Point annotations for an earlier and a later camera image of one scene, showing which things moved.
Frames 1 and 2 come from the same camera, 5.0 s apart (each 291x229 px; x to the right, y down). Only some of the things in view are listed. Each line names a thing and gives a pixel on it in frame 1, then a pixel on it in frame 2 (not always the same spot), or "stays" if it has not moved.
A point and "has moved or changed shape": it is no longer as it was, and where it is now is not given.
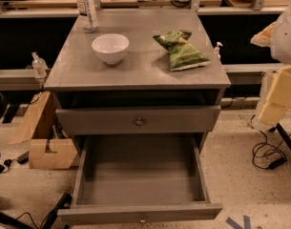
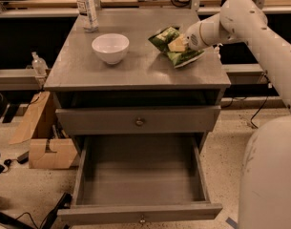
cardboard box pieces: [50, 148] stays
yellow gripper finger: [263, 37] to [200, 35]
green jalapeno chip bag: [181, 53] has moved or changed shape
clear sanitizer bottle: [38, 64] stays
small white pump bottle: [217, 51] stays
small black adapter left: [22, 159] stays
